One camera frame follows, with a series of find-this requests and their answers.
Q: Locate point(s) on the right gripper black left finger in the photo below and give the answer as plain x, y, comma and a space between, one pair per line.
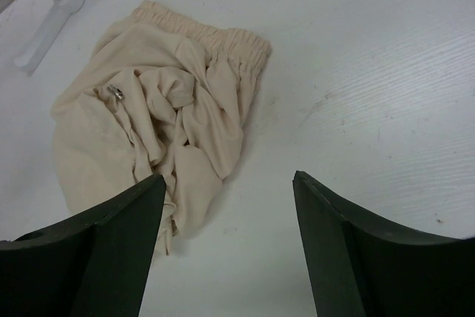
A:
95, 263

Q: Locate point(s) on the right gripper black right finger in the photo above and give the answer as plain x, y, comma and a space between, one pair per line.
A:
361, 264

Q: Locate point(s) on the beige trousers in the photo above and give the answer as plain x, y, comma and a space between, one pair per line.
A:
161, 93

